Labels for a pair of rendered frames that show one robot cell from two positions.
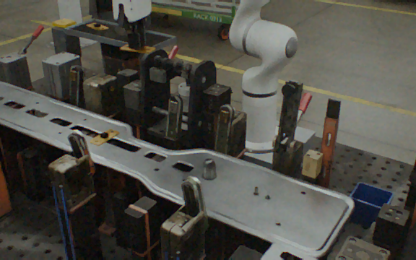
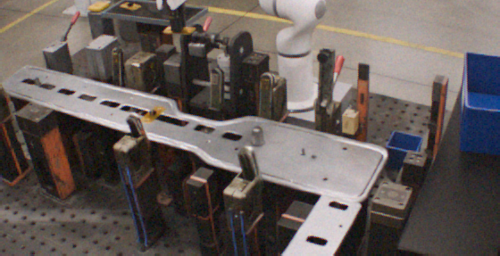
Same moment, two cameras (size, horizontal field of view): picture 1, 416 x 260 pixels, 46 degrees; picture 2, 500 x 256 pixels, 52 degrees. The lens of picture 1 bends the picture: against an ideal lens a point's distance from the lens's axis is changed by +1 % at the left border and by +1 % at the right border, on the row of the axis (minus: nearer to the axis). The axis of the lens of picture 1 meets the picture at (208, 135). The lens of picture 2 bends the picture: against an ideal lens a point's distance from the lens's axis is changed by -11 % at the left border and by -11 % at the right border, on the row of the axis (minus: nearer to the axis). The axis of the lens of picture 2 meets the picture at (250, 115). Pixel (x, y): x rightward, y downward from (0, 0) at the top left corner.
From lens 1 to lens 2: 0.32 m
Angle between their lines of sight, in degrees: 4
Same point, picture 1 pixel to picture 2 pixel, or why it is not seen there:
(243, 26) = not seen: outside the picture
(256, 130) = (295, 89)
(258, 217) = (307, 175)
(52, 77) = (95, 61)
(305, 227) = (348, 178)
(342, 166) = (379, 116)
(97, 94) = (138, 73)
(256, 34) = not seen: outside the picture
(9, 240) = (80, 214)
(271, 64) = (304, 26)
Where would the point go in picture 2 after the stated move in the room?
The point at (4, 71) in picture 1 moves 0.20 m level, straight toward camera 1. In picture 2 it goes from (51, 59) to (61, 81)
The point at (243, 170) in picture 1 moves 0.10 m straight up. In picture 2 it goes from (288, 134) to (287, 101)
